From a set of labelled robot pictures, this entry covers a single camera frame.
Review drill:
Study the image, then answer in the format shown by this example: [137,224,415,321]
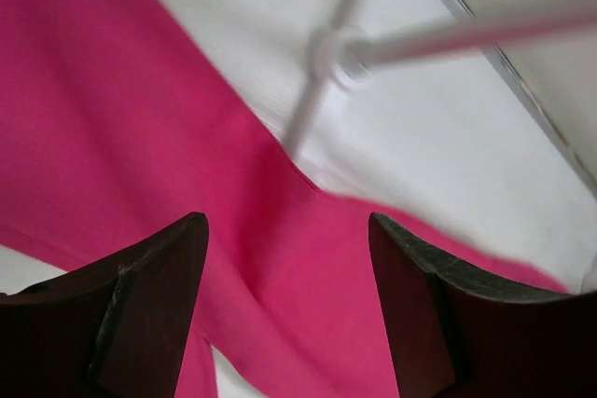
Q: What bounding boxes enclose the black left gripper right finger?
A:
[368,213,596,397]

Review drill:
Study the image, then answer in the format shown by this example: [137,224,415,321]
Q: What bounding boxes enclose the pink trousers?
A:
[1,0,554,397]

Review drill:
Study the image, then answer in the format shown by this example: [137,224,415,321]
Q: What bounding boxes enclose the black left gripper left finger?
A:
[1,213,208,397]

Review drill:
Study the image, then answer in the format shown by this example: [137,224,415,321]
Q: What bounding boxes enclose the white clothes rack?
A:
[283,0,596,158]

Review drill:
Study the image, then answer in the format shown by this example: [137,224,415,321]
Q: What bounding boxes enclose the aluminium side rail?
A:
[441,0,596,197]

